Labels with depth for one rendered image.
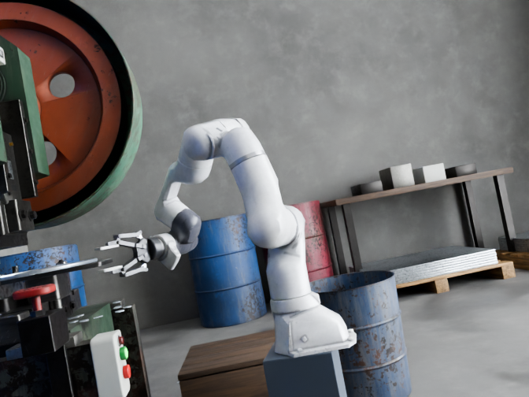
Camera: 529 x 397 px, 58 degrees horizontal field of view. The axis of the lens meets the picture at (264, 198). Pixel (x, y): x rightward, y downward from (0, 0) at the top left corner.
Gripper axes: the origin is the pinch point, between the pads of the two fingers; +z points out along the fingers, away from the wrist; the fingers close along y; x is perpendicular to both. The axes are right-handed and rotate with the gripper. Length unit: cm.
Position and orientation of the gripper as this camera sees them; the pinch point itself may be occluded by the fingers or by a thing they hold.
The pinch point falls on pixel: (107, 258)
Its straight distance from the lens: 152.8
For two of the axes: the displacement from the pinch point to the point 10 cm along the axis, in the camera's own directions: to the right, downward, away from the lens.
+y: -1.7, -9.9, 0.2
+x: 8.4, -1.5, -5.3
